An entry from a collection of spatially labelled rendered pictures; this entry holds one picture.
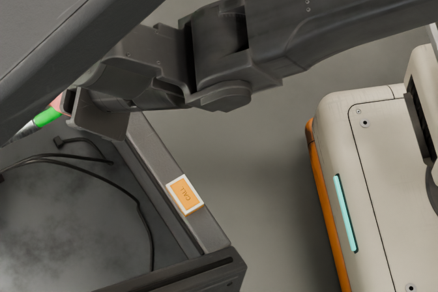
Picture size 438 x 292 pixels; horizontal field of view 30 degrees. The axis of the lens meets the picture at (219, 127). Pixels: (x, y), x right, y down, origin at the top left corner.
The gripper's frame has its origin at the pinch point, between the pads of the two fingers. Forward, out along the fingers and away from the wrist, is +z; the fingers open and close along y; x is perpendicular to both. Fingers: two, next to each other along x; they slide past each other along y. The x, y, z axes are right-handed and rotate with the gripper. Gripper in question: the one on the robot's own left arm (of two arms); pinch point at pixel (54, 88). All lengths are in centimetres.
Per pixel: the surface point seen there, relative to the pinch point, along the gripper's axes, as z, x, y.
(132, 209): 21.9, 32.8, 6.8
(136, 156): 14.5, 25.1, 0.6
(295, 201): 60, 120, -13
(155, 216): 19.3, 35.2, 7.1
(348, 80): 58, 133, -50
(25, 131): 5.5, 1.3, 4.2
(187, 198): 6.8, 28.8, 5.5
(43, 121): 3.2, 1.7, 2.9
